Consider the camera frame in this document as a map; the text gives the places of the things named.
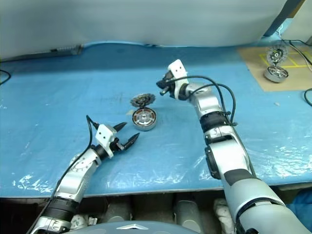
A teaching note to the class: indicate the dark slanted frame bar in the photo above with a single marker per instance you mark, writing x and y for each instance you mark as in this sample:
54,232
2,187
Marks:
278,22

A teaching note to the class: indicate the white backdrop sheet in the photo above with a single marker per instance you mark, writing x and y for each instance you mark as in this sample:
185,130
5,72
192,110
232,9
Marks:
122,19

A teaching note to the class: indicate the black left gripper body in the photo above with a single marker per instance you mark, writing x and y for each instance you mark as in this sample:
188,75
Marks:
118,145

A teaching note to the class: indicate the brown cardboard mat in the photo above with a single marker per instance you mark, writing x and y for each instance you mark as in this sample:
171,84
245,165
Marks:
253,70

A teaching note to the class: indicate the white crumpled shoe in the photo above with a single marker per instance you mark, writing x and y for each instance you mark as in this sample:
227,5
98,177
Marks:
221,212

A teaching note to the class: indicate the grey rounded cylinder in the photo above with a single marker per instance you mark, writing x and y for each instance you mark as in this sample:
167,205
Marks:
119,209
187,209

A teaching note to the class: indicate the blue plastic table sheet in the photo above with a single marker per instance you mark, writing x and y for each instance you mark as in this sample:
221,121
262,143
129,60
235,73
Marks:
73,97

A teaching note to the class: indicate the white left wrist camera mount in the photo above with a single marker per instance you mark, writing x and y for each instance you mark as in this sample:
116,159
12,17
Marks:
104,134

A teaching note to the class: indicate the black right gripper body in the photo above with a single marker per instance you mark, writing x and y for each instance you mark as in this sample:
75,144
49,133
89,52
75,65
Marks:
170,84

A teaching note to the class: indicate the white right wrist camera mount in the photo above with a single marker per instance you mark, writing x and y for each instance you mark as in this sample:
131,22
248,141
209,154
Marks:
178,69

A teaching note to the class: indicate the silver motor housing with rotor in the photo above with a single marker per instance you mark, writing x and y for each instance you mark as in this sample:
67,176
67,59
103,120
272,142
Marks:
276,74

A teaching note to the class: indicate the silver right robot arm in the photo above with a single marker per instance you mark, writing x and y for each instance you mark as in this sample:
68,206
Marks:
243,195

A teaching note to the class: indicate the silver motor housing copper windings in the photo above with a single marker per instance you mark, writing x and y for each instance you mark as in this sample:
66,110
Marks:
145,128

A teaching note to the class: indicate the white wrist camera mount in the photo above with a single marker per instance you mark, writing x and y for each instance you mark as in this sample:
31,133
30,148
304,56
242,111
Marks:
104,134
178,69

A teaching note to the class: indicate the blue plastic bag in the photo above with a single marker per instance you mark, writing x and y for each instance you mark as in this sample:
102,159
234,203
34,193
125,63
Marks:
302,202

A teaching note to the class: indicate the grey power strip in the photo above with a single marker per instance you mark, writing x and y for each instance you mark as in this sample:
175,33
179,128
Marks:
65,48

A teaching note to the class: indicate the white shoe green mark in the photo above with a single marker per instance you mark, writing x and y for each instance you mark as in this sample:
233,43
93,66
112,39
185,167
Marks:
78,221

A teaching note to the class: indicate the brown wooden board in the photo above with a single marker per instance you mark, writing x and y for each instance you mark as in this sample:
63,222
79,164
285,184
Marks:
292,14

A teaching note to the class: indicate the grey robot torso silver emblem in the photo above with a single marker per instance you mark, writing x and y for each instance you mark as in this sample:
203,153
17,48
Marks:
134,229

